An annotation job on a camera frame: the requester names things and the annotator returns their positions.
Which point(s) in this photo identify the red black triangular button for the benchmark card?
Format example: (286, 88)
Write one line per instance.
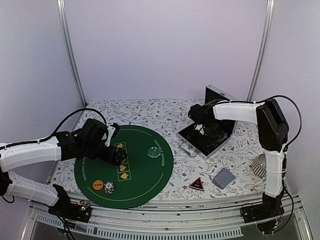
(197, 185)

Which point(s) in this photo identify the striped ceramic mug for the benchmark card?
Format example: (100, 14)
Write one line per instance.
(259, 166)

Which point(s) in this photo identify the right aluminium frame post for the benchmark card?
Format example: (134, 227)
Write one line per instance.
(268, 18)

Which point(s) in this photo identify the aluminium poker chip case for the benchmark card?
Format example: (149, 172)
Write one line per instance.
(195, 147)

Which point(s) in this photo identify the grey playing card deck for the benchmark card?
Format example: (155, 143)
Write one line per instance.
(223, 178)

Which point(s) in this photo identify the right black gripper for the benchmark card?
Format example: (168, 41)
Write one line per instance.
(207, 142)

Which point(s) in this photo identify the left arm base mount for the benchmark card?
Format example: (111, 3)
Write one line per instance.
(65, 209)

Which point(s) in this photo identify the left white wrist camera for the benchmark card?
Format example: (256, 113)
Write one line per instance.
(111, 132)

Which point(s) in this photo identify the orange big blind button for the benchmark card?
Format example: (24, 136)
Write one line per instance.
(98, 185)

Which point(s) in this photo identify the left aluminium frame post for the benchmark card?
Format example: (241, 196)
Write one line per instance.
(62, 13)

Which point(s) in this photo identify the clear dealer button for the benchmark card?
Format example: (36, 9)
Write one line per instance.
(153, 152)

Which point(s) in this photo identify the front row poker chips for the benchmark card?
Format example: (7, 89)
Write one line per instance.
(220, 139)

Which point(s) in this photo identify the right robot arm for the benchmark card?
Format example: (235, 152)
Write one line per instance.
(273, 130)

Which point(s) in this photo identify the round green poker mat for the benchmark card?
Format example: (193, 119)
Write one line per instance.
(137, 180)

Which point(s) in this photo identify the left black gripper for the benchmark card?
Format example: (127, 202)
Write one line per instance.
(118, 159)

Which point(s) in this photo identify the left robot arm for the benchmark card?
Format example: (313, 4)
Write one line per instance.
(92, 140)

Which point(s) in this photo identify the aluminium frame post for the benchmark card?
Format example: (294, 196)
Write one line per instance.
(62, 13)
(268, 18)

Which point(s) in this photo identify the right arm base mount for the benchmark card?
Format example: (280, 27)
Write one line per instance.
(265, 210)

